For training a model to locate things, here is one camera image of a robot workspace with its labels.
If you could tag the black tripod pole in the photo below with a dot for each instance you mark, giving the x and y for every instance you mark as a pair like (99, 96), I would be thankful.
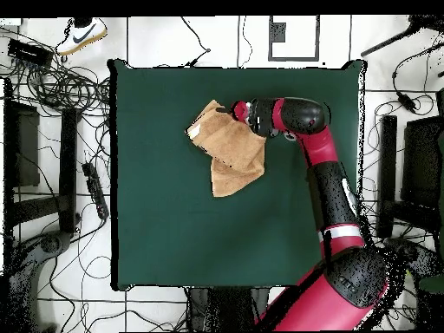
(388, 42)

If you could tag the black power adapter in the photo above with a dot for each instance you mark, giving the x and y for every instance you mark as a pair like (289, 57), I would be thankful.
(406, 101)

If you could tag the dark green table cloth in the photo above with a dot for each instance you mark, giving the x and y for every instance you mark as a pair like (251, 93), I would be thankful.
(166, 225)

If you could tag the dark tripod base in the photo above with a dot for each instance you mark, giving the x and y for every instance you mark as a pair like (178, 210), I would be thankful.
(50, 244)
(416, 256)

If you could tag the black network switch box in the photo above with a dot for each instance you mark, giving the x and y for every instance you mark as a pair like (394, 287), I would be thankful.
(29, 52)

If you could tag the black metal frame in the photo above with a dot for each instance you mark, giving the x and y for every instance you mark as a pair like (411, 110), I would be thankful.
(387, 156)
(67, 166)

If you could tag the person's foot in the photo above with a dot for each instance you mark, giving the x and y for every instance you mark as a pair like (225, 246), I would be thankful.
(83, 36)

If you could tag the black robot pedestal stand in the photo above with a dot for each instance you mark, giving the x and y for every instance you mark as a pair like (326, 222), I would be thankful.
(225, 308)

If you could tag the tan terry towel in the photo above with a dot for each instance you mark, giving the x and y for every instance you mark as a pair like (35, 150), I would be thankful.
(232, 152)

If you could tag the black power strip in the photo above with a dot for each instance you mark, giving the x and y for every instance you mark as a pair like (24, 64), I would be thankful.
(95, 189)

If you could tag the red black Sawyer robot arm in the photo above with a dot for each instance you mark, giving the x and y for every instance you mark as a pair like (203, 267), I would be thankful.
(322, 152)

